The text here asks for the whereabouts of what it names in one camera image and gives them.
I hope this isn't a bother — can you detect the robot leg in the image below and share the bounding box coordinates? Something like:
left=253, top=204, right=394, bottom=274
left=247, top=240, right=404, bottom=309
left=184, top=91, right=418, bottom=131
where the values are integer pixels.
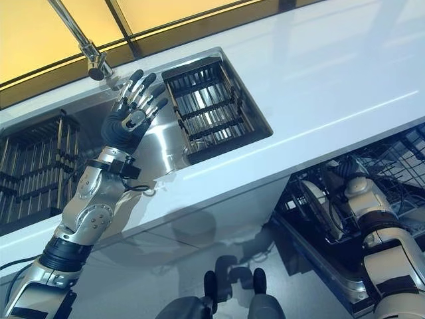
left=159, top=270, right=220, bottom=319
left=245, top=267, right=287, bottom=319

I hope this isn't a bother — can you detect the large cream plate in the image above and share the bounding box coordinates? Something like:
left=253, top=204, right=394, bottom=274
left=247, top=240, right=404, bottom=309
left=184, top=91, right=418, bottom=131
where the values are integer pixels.
left=303, top=180, right=335, bottom=243

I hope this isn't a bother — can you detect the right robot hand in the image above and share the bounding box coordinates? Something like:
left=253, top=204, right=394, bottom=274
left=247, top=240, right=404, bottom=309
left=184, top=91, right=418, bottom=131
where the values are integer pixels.
left=327, top=159, right=360, bottom=182

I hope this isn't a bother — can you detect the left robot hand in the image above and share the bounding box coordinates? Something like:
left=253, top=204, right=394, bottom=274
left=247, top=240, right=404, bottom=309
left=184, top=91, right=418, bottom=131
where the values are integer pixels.
left=101, top=68, right=169, bottom=156

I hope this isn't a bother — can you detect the robot left leg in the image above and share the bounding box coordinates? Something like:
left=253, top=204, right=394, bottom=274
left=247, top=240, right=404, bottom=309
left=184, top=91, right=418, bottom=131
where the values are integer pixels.
left=159, top=270, right=220, bottom=319

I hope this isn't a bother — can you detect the black dish drying rack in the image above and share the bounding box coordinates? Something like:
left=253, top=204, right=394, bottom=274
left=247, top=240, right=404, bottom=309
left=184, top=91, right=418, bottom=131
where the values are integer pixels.
left=161, top=56, right=272, bottom=166
left=0, top=114, right=81, bottom=227

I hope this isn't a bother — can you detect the white base cabinet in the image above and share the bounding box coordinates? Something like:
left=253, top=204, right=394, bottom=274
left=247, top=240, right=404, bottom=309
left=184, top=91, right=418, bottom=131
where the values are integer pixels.
left=89, top=175, right=290, bottom=267

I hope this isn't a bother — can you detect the thin black left wrist cable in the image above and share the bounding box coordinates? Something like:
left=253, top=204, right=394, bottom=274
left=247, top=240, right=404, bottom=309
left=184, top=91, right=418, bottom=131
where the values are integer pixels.
left=123, top=177, right=156, bottom=197

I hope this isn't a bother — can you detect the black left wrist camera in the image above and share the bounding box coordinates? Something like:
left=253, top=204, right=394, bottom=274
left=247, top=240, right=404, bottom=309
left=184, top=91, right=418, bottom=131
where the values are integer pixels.
left=87, top=156, right=143, bottom=180

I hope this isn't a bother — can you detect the stainless steel sink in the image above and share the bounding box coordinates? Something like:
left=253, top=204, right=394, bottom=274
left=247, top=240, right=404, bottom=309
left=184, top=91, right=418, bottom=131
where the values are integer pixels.
left=0, top=46, right=276, bottom=234

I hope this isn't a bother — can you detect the black wire dishwasher rack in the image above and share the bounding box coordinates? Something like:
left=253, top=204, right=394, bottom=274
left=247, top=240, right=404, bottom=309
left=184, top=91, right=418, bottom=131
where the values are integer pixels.
left=361, top=127, right=425, bottom=191

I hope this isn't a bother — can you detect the dishwasher door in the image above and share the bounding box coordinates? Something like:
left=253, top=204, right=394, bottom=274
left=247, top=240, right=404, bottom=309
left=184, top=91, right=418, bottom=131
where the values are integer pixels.
left=272, top=211, right=370, bottom=314

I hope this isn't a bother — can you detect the open dishwasher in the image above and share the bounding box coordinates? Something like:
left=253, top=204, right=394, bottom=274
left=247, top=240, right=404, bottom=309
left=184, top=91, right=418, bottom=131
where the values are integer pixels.
left=272, top=122, right=425, bottom=319

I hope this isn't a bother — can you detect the chrome gooseneck faucet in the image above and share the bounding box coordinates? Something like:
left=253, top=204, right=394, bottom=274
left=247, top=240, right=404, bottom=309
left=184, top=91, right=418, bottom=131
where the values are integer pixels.
left=46, top=0, right=114, bottom=81

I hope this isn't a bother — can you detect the robot right leg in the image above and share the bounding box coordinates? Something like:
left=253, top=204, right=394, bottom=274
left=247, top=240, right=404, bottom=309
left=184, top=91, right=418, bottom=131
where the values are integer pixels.
left=245, top=267, right=287, bottom=319

